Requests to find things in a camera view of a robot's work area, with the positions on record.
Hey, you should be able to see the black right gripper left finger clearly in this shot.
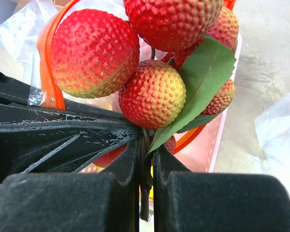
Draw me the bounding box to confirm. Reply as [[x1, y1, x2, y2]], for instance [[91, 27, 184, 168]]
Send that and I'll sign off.
[[0, 141, 140, 232]]

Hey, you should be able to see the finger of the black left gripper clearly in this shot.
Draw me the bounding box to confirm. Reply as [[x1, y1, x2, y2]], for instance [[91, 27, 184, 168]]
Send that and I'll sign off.
[[0, 72, 125, 120], [0, 104, 139, 183]]

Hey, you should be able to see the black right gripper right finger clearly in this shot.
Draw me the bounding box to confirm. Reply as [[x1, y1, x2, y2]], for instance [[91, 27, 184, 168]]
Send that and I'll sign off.
[[153, 146, 290, 232]]

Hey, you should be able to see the clear orange-zipper bag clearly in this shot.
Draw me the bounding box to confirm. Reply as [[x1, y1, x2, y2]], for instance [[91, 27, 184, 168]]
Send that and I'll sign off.
[[0, 0, 128, 115]]

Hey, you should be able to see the clear blue-zipper bag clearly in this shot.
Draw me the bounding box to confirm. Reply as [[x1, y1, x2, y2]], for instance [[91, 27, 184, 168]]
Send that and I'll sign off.
[[254, 93, 290, 195]]

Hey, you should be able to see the red strawberry cluster with leaves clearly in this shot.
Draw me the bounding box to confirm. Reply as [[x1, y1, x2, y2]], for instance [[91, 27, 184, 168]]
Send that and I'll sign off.
[[46, 0, 239, 220]]

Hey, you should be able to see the pink plastic basket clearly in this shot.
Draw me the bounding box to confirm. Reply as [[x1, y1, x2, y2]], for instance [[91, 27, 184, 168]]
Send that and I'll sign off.
[[79, 31, 244, 174]]

